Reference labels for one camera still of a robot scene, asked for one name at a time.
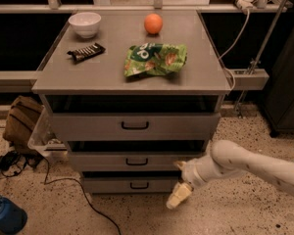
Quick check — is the green chip bag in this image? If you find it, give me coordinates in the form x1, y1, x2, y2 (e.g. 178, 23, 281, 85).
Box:
123, 43, 187, 77

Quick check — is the white ceramic bowl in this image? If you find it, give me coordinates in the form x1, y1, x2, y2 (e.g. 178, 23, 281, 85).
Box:
69, 12, 101, 38

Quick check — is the clear plastic bin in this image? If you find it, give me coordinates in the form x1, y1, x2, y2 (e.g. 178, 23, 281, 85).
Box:
27, 110, 68, 163

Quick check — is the white power cable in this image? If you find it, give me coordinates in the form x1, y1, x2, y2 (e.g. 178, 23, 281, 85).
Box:
218, 7, 251, 91

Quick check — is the dark chocolate bar wrapper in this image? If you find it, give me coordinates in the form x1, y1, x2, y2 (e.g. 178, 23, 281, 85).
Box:
68, 43, 106, 62

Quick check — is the blue water jug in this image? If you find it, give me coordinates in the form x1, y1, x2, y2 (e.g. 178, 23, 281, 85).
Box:
0, 195, 27, 235

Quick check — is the grey top drawer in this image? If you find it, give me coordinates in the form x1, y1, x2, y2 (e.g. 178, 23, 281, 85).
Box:
50, 113, 221, 141

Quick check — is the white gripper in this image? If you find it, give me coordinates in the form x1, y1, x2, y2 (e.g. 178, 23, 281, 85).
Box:
166, 159, 207, 210

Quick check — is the dark cabinet at right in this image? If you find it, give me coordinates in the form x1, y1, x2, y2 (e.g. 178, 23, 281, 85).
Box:
258, 0, 294, 138

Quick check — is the brown backpack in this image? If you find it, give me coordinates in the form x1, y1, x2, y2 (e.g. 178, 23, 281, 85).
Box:
3, 96, 43, 155

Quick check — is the black floor cable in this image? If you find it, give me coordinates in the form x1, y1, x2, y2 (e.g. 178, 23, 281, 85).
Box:
42, 176, 123, 235

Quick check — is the metal stand pole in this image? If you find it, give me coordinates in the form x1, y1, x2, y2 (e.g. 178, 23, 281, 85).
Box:
234, 0, 288, 118

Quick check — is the grey bottom drawer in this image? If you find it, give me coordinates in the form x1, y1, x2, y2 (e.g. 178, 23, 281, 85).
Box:
81, 170, 180, 194

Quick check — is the grey drawer cabinet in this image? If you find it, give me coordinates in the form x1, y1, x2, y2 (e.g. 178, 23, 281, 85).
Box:
31, 9, 233, 194

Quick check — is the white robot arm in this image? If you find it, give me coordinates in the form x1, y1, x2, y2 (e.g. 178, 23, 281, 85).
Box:
167, 140, 294, 210

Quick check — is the black cable bundle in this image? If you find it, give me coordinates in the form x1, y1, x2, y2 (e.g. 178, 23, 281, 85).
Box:
0, 150, 52, 189

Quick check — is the orange fruit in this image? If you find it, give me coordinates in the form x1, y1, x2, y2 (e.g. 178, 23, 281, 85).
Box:
144, 14, 163, 34

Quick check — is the grey drawer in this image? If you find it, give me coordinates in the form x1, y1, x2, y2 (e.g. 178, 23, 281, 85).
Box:
81, 170, 180, 194
50, 113, 221, 141
68, 140, 207, 171

